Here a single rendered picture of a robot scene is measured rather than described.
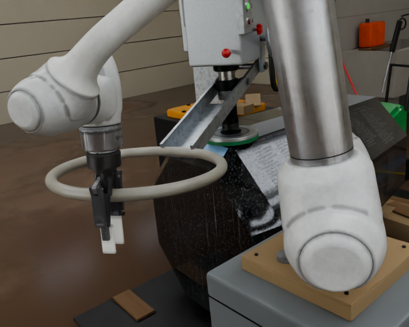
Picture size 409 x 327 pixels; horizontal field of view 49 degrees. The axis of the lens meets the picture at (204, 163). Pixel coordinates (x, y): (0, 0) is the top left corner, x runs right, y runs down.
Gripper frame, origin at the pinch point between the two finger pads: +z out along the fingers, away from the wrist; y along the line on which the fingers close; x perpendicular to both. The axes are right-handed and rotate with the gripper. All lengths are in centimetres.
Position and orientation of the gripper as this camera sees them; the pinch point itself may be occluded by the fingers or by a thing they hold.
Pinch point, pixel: (112, 235)
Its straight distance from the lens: 107.2
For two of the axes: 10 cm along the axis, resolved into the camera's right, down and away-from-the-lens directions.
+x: -9.8, 0.0, 2.0
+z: 0.5, 9.7, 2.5
